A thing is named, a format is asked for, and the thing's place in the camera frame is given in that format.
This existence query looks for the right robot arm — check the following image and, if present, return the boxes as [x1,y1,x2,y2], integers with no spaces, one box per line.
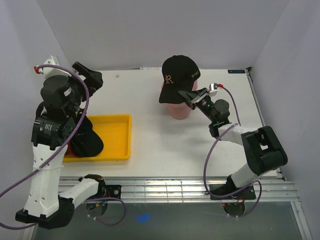
[178,83,288,199]

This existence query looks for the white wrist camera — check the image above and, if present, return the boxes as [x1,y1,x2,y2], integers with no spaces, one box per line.
[33,55,61,76]
[208,83,224,97]

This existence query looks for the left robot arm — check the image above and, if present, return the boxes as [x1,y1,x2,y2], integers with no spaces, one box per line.
[15,62,110,230]

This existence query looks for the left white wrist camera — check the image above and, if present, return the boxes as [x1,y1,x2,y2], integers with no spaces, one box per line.
[33,55,61,76]

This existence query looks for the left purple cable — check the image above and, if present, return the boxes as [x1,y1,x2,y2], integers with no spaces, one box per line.
[0,64,128,230]

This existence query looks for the aluminium frame rail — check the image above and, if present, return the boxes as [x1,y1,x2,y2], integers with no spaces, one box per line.
[58,177,301,204]

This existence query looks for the yellow plastic tray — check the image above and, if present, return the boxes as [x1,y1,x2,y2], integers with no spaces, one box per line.
[63,114,132,163]

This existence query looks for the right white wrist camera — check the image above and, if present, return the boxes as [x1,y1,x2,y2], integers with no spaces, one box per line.
[208,83,224,97]

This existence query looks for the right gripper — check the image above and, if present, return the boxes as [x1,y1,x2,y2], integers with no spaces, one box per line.
[178,87,217,123]

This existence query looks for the black cap gold logo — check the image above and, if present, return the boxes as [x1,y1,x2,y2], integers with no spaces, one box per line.
[158,55,201,104]

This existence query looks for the red baseball cap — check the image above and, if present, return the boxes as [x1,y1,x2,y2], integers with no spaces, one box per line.
[66,144,80,158]

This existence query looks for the black cap white logo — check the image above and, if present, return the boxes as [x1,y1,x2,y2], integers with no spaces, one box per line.
[69,116,104,158]

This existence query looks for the pink baseball cap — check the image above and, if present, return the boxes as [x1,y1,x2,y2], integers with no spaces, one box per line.
[160,86,192,120]

